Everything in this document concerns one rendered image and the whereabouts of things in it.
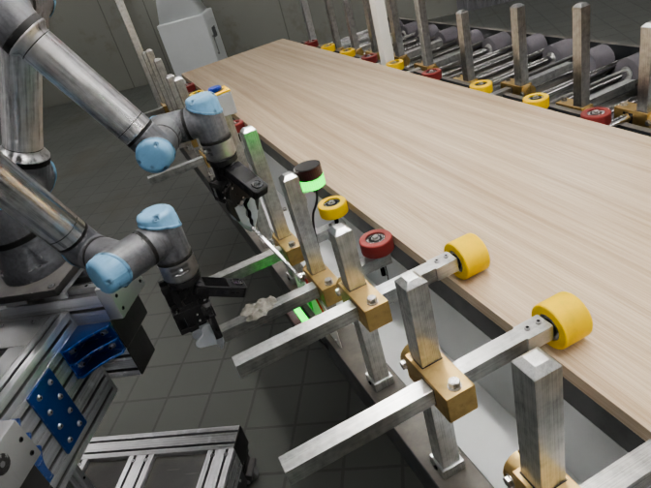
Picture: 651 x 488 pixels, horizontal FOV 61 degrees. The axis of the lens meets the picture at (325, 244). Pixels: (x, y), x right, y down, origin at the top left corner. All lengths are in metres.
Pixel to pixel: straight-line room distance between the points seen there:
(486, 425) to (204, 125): 0.89
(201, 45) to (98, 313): 6.21
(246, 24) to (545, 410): 7.62
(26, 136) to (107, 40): 7.35
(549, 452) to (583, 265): 0.55
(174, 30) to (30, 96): 6.09
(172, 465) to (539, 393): 1.52
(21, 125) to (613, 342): 1.26
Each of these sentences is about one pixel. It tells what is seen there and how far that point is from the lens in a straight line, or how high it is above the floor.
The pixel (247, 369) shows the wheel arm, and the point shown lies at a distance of 1.01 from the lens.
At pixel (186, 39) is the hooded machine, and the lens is 7.43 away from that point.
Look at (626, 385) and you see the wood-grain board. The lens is 0.95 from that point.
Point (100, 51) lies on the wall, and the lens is 8.85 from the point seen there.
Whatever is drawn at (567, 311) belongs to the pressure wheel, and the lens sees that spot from 0.95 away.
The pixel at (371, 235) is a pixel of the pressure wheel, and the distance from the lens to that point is 1.33.
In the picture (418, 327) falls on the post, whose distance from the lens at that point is 0.82.
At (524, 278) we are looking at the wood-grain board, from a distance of 1.14.
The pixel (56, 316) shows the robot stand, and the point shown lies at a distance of 1.44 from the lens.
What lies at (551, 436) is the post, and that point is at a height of 1.06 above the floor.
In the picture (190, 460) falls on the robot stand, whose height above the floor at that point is 0.21.
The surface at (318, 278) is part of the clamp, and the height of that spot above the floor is 0.87.
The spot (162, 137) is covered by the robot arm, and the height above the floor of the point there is 1.26.
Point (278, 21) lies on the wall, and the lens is 7.94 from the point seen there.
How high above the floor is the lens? 1.59
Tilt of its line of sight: 31 degrees down
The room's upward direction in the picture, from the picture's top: 16 degrees counter-clockwise
